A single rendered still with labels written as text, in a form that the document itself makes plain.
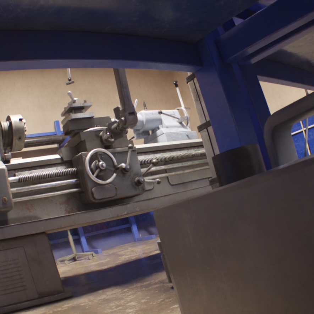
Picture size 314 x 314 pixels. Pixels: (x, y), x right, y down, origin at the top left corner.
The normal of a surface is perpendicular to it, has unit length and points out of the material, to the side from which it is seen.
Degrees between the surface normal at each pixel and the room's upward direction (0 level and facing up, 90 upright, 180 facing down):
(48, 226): 90
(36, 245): 90
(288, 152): 90
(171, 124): 66
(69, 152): 90
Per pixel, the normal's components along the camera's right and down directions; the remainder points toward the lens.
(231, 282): -0.87, 0.17
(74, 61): 0.25, 0.96
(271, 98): -0.76, 0.11
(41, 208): 0.60, -0.26
